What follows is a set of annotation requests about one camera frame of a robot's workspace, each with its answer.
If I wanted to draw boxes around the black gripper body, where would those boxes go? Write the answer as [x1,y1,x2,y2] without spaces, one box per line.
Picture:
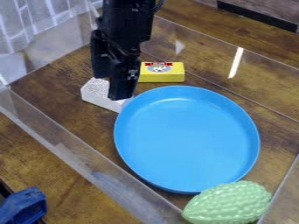
[97,0,154,56]

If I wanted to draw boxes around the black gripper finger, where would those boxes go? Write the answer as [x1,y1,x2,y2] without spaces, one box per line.
[108,50,140,101]
[89,30,110,79]

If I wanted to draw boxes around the white speckled foam block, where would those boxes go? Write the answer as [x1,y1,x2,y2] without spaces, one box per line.
[80,78,130,113]

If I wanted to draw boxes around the blue round tray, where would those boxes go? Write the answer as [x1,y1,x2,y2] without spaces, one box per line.
[113,86,260,194]

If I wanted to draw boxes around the yellow rectangular box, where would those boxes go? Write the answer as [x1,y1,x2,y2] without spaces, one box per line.
[137,62,185,83]

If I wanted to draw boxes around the white patterned cloth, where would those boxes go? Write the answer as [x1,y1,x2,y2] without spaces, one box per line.
[0,0,102,56]

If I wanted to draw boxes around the green bumpy gourd toy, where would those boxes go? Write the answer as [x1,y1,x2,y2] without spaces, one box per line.
[181,180,270,224]

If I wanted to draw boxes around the clear acrylic enclosure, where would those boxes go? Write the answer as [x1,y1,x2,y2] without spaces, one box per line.
[0,1,299,224]

